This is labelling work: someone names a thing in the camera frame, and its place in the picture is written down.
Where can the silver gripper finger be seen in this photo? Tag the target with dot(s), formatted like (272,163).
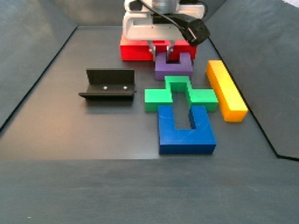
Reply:
(153,49)
(170,49)

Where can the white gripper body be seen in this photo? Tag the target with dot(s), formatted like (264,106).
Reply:
(163,20)

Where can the purple U-shaped block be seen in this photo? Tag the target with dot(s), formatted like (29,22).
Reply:
(181,68)

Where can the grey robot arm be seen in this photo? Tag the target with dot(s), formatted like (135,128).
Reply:
(162,26)

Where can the red board with cutouts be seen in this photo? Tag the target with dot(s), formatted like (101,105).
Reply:
(135,50)

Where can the black L-shaped fixture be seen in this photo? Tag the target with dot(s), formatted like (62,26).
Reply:
(110,85)

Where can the green cross-shaped block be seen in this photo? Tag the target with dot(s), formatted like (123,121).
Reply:
(179,84)

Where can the yellow long bar block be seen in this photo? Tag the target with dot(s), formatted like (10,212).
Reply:
(233,107)

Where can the blue U-shaped block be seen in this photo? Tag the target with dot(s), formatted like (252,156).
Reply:
(186,141)

